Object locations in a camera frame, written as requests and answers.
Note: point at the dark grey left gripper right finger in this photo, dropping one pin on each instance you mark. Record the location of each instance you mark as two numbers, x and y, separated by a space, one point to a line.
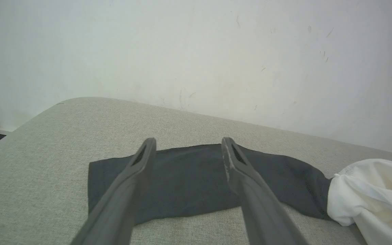
260 207

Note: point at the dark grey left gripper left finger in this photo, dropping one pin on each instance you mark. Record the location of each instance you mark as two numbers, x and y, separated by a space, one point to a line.
121 204

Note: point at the grey fabric sofa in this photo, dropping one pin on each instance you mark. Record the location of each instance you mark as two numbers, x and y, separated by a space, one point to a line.
46 153

